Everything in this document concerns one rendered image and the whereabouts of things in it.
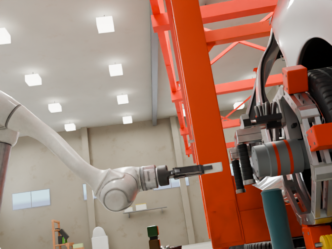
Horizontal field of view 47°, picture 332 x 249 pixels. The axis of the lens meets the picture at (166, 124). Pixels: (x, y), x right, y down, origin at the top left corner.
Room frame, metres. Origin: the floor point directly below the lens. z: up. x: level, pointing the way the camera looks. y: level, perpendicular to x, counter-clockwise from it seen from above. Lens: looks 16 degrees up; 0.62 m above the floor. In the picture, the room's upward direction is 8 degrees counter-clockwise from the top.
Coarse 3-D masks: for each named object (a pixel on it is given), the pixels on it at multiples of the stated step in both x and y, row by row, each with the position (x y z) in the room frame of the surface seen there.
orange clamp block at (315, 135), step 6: (312, 126) 1.20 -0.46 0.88; (318, 126) 1.19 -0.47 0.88; (324, 126) 1.19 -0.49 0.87; (330, 126) 1.19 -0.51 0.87; (306, 132) 1.27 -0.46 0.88; (312, 132) 1.21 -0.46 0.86; (318, 132) 1.19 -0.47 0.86; (324, 132) 1.19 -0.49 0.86; (330, 132) 1.19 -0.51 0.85; (312, 138) 1.23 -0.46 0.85; (318, 138) 1.19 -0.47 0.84; (324, 138) 1.19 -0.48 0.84; (330, 138) 1.19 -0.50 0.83; (312, 144) 1.24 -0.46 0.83; (318, 144) 1.19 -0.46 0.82; (324, 144) 1.19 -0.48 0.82; (330, 144) 1.19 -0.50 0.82; (312, 150) 1.26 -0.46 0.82; (318, 150) 1.27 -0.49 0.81
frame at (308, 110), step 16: (288, 96) 1.38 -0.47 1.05; (304, 96) 1.35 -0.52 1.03; (304, 112) 1.28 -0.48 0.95; (304, 128) 1.29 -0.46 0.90; (320, 176) 1.29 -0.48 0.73; (288, 192) 1.75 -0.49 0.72; (320, 192) 1.34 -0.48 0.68; (304, 208) 1.70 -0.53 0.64; (320, 208) 1.39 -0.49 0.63; (304, 224) 1.59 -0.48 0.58
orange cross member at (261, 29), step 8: (248, 24) 3.90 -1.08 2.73; (256, 24) 3.90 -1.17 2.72; (264, 24) 3.89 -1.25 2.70; (208, 32) 3.93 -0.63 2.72; (216, 32) 3.92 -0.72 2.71; (224, 32) 3.92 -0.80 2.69; (232, 32) 3.91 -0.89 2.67; (240, 32) 3.91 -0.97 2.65; (248, 32) 3.90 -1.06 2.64; (256, 32) 3.90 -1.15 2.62; (264, 32) 3.90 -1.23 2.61; (208, 40) 3.93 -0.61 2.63; (216, 40) 3.93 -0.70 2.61; (224, 40) 3.94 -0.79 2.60; (232, 40) 3.97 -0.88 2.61; (240, 40) 4.00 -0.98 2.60; (208, 48) 3.98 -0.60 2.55
